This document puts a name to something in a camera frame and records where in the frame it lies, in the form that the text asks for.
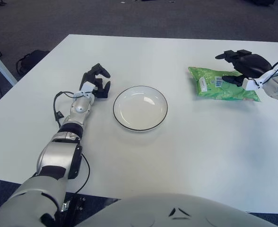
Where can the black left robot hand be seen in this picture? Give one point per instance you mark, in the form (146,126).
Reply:
(103,91)

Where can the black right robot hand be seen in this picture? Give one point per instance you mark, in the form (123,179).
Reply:
(252,65)

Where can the green snack chip bag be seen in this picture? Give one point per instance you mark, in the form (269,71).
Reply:
(214,92)

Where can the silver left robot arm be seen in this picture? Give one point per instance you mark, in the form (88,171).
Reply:
(58,156)

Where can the white plate with black rim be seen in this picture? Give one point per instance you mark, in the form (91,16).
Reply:
(139,111)

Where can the black bolted mounting plate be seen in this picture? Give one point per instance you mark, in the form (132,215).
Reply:
(78,203)

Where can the black bulky floor item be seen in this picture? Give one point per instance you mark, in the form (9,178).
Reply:
(259,2)

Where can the black backpack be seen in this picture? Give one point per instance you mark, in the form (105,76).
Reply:
(31,59)

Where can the white table leg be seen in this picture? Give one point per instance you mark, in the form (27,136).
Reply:
(2,66)

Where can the white robot torso shell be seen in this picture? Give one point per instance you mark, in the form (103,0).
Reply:
(141,212)

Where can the black chair caster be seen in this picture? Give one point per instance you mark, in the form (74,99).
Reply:
(2,2)

